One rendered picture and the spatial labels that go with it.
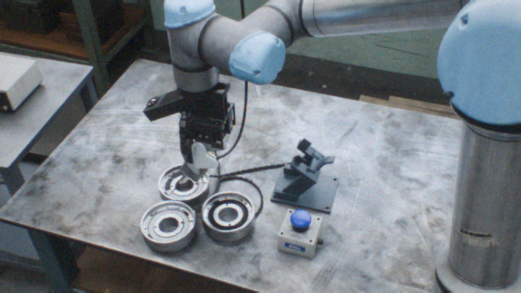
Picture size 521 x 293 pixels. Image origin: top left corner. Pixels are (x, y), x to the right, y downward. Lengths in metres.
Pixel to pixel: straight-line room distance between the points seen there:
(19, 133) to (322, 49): 1.58
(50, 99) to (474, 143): 1.34
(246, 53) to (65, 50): 2.06
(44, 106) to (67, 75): 0.15
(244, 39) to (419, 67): 1.99
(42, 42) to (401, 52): 1.66
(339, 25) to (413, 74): 1.95
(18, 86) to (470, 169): 1.33
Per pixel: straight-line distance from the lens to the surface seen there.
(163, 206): 1.17
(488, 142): 0.65
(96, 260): 1.48
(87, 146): 1.39
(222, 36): 0.83
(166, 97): 1.03
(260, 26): 0.84
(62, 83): 1.82
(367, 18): 0.81
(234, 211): 1.16
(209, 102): 0.96
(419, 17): 0.78
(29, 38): 2.96
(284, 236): 1.09
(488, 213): 0.72
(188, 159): 1.04
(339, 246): 1.14
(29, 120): 1.72
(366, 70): 2.81
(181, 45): 0.88
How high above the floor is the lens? 1.70
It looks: 42 degrees down
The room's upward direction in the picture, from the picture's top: 2 degrees counter-clockwise
